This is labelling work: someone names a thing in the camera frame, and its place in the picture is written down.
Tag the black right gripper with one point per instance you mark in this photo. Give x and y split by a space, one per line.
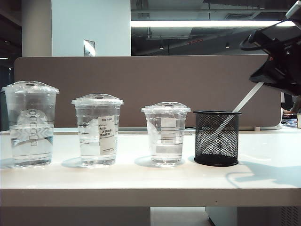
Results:
290 40

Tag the white paper straw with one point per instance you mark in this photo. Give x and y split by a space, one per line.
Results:
247 97

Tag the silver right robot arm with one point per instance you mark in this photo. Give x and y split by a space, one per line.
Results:
294 9

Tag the small clear plastic cup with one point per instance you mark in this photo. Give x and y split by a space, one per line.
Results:
167 146

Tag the medium clear labelled plastic cup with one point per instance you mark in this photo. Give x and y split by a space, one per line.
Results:
94 141

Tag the large clear plastic cup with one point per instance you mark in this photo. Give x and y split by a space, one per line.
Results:
30 141

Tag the person in brown shirt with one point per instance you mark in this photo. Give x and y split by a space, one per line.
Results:
296 106

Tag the tan cardboard box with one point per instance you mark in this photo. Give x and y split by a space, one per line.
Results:
299 120

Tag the black ceiling spot lamp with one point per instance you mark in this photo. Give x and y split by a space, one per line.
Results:
227 45

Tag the black mesh pen holder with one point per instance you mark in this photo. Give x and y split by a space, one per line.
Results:
217 141

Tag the long ceiling light strip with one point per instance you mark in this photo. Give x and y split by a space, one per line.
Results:
200 23

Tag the brown desk partition panel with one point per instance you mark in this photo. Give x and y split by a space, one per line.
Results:
164 77

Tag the silver wall sign plate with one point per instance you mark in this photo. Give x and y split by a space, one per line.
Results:
89 48

